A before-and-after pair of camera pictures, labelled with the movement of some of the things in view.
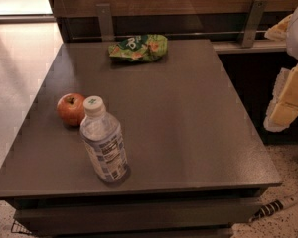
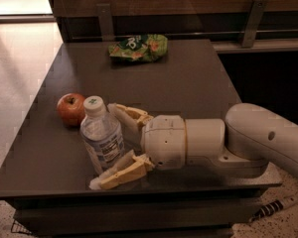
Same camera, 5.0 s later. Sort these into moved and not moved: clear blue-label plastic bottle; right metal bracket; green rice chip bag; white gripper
Moved: white gripper
Not moved: green rice chip bag; clear blue-label plastic bottle; right metal bracket
